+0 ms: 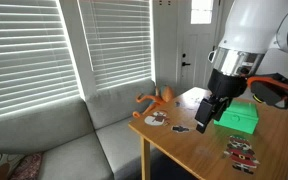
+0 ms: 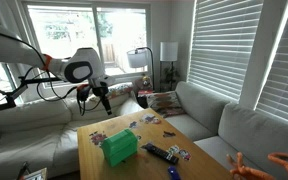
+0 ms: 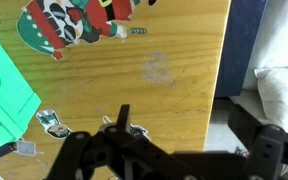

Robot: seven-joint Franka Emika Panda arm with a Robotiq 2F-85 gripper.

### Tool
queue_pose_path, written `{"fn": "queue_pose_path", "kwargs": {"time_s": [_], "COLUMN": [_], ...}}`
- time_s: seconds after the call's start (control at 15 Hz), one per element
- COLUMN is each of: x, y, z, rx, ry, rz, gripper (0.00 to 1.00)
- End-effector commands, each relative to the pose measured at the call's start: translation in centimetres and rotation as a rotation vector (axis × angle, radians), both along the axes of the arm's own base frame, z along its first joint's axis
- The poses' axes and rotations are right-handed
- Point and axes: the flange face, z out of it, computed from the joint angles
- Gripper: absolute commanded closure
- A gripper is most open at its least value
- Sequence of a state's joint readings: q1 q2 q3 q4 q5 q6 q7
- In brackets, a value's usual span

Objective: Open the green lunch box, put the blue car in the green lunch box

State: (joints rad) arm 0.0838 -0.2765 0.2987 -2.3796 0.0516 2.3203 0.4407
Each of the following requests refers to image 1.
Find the grey couch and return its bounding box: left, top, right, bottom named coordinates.
left=0, top=78, right=158, bottom=180

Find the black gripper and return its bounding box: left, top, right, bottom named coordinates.
left=194, top=69, right=249, bottom=134

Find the wrist camera with orange mount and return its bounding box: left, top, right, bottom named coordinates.
left=247, top=73, right=288, bottom=110

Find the white window blind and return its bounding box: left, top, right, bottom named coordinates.
left=77, top=0, right=153, bottom=90
left=0, top=0, right=82, bottom=121

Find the wooden table leg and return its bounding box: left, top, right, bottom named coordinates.
left=140, top=136, right=152, bottom=180

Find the red patterned pillow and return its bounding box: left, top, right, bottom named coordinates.
left=9, top=152, right=44, bottom=180

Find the Santa figure sticker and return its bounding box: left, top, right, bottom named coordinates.
left=223, top=134, right=261, bottom=175

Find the orange octopus plush toy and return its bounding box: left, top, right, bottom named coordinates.
left=132, top=84, right=176, bottom=119

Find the black sticker with white edge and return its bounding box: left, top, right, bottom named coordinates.
left=171, top=124, right=191, bottom=134

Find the white door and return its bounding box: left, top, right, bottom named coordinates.
left=176, top=0, right=220, bottom=96

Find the green lunch box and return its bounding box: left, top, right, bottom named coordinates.
left=213, top=99, right=260, bottom=135

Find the snowman sticker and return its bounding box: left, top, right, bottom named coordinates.
left=143, top=110, right=171, bottom=127

